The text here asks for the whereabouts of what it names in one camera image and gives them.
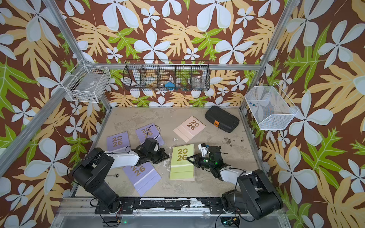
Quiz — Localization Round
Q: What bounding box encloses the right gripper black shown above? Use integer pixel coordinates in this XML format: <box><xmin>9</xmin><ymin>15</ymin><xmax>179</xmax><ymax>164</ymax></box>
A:
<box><xmin>186</xmin><ymin>153</ymin><xmax>215</xmax><ymax>170</ymax></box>

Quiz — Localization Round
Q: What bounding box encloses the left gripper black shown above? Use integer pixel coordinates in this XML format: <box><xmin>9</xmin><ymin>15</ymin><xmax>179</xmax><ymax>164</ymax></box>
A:
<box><xmin>148</xmin><ymin>148</ymin><xmax>171</xmax><ymax>163</ymax></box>

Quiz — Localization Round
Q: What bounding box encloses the green calendar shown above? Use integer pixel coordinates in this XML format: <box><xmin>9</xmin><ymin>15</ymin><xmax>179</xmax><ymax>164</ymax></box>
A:
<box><xmin>170</xmin><ymin>144</ymin><xmax>194</xmax><ymax>179</ymax></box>

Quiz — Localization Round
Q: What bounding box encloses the purple calendar front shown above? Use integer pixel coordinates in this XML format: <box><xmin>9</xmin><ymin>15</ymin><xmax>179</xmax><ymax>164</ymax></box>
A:
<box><xmin>123</xmin><ymin>162</ymin><xmax>162</xmax><ymax>196</ymax></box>

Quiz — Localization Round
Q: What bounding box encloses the purple calendar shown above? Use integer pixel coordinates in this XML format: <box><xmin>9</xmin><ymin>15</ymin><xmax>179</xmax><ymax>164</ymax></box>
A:
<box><xmin>107</xmin><ymin>131</ymin><xmax>130</xmax><ymax>153</ymax></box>
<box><xmin>136</xmin><ymin>123</ymin><xmax>164</xmax><ymax>146</ymax></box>
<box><xmin>123</xmin><ymin>162</ymin><xmax>162</xmax><ymax>196</ymax></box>

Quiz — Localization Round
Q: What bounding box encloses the pink calendar back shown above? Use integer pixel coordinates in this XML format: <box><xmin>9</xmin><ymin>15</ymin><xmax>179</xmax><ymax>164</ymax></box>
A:
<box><xmin>174</xmin><ymin>116</ymin><xmax>206</xmax><ymax>143</ymax></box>

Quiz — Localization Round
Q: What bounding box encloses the pink calendar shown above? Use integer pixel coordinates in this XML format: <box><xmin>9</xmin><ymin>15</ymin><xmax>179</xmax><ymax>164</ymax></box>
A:
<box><xmin>170</xmin><ymin>177</ymin><xmax>195</xmax><ymax>181</ymax></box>
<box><xmin>174</xmin><ymin>116</ymin><xmax>206</xmax><ymax>143</ymax></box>

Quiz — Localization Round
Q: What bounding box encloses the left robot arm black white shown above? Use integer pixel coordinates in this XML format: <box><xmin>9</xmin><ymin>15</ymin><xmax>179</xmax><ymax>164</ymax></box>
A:
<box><xmin>71</xmin><ymin>138</ymin><xmax>170</xmax><ymax>214</ymax></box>

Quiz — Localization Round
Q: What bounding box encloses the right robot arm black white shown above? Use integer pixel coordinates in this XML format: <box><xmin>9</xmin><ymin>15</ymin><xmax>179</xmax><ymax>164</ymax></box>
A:
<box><xmin>186</xmin><ymin>143</ymin><xmax>284</xmax><ymax>220</ymax></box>

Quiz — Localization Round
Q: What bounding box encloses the pink calendar centre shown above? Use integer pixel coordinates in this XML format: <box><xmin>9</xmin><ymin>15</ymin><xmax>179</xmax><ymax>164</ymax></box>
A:
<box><xmin>170</xmin><ymin>177</ymin><xmax>195</xmax><ymax>181</ymax></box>

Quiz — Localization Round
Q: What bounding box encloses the purple calendar back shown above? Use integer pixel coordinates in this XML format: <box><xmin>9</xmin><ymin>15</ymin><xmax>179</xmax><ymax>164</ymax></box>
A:
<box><xmin>136</xmin><ymin>123</ymin><xmax>164</xmax><ymax>146</ymax></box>

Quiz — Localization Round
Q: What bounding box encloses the purple calendar far left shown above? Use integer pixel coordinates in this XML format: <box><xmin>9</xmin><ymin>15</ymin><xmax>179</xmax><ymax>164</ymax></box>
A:
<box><xmin>107</xmin><ymin>131</ymin><xmax>130</xmax><ymax>153</ymax></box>

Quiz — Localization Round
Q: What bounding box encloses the black tool case orange latch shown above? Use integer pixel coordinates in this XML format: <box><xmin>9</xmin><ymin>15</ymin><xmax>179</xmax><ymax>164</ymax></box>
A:
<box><xmin>205</xmin><ymin>106</ymin><xmax>240</xmax><ymax>133</ymax></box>

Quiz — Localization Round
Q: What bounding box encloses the blue object in basket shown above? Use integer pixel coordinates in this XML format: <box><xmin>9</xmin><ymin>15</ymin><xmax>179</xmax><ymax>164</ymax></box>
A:
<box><xmin>164</xmin><ymin>82</ymin><xmax>175</xmax><ymax>91</ymax></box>

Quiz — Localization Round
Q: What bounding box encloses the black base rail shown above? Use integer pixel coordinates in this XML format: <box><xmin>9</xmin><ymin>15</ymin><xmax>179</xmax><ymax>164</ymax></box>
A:
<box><xmin>95</xmin><ymin>195</ymin><xmax>247</xmax><ymax>215</ymax></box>

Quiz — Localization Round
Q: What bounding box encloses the black wire basket back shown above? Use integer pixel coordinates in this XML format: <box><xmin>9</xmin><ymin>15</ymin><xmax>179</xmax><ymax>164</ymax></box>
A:
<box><xmin>122</xmin><ymin>59</ymin><xmax>211</xmax><ymax>91</ymax></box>

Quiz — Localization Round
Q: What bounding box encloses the white wire basket right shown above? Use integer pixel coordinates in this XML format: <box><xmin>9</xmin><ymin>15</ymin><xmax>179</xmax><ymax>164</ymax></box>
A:
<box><xmin>245</xmin><ymin>83</ymin><xmax>299</xmax><ymax>131</ymax></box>

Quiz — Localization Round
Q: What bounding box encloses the white wire basket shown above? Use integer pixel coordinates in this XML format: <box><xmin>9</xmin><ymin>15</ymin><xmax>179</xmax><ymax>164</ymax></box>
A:
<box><xmin>63</xmin><ymin>62</ymin><xmax>111</xmax><ymax>103</ymax></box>
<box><xmin>245</xmin><ymin>83</ymin><xmax>299</xmax><ymax>131</ymax></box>

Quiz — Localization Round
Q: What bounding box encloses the white wire basket left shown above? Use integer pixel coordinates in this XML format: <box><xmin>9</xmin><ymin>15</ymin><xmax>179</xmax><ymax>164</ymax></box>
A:
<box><xmin>63</xmin><ymin>62</ymin><xmax>111</xmax><ymax>103</ymax></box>

